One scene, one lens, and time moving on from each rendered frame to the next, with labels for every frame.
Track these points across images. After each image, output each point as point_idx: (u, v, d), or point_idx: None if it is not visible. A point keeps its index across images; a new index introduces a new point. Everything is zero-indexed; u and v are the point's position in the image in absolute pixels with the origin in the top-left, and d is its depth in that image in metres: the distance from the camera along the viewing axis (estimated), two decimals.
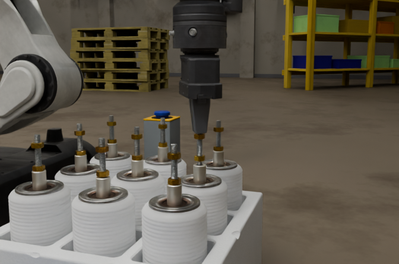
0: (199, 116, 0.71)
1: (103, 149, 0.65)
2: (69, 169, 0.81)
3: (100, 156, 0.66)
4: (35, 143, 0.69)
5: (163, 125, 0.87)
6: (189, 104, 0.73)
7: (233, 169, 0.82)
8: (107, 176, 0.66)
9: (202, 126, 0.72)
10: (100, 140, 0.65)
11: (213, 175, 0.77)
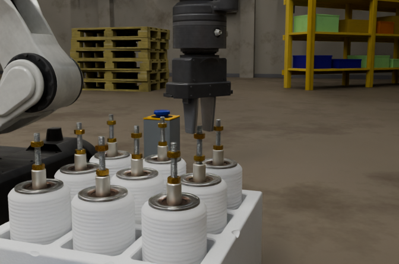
0: (211, 114, 0.74)
1: (103, 148, 0.65)
2: (68, 168, 0.81)
3: (100, 155, 0.66)
4: (35, 142, 0.69)
5: (162, 124, 0.87)
6: (197, 106, 0.70)
7: (233, 168, 0.82)
8: (107, 175, 0.66)
9: (209, 123, 0.75)
10: (100, 139, 0.65)
11: (213, 174, 0.77)
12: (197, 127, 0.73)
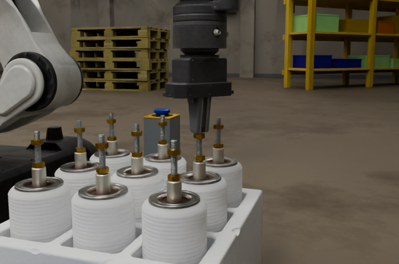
0: (206, 114, 0.73)
1: (103, 145, 0.65)
2: (69, 167, 0.81)
3: (100, 152, 0.66)
4: (35, 140, 0.69)
5: (163, 122, 0.87)
6: (202, 105, 0.71)
7: (233, 166, 0.82)
8: (107, 172, 0.66)
9: (205, 124, 0.74)
10: (100, 136, 0.65)
11: (212, 172, 0.77)
12: None
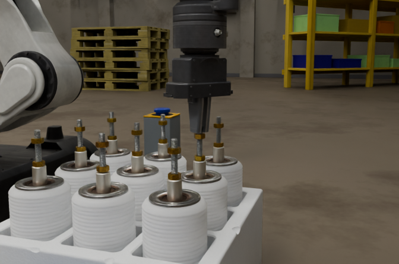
0: (206, 114, 0.73)
1: (103, 144, 0.65)
2: (69, 165, 0.81)
3: (100, 151, 0.66)
4: (35, 138, 0.69)
5: (163, 121, 0.87)
6: (202, 105, 0.71)
7: (233, 165, 0.82)
8: (107, 171, 0.66)
9: (205, 124, 0.74)
10: (100, 135, 0.65)
11: (213, 171, 0.77)
12: (202, 127, 0.73)
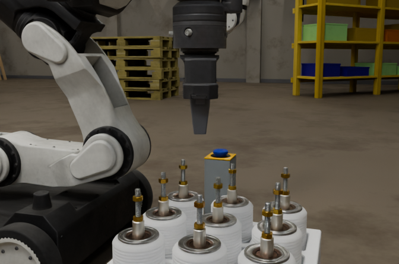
0: (198, 117, 0.70)
1: (201, 204, 0.74)
2: (153, 213, 0.90)
3: (198, 210, 0.74)
4: (137, 197, 0.78)
5: (233, 170, 0.96)
6: None
7: (300, 212, 0.91)
8: (203, 228, 0.75)
9: (200, 127, 0.71)
10: (199, 197, 0.74)
11: (287, 220, 0.86)
12: (275, 184, 0.82)
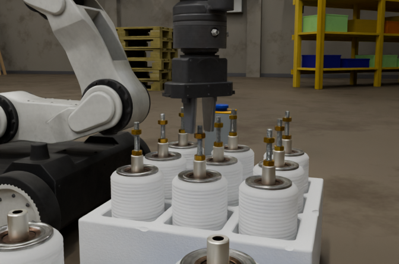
0: (212, 114, 0.74)
1: (199, 135, 0.72)
2: (152, 156, 0.88)
3: (198, 142, 0.73)
4: (136, 130, 0.76)
5: (234, 115, 0.94)
6: (195, 106, 0.70)
7: (301, 155, 0.90)
8: (202, 160, 0.73)
9: (210, 124, 0.74)
10: (198, 127, 0.72)
11: (288, 160, 0.84)
12: (277, 120, 0.80)
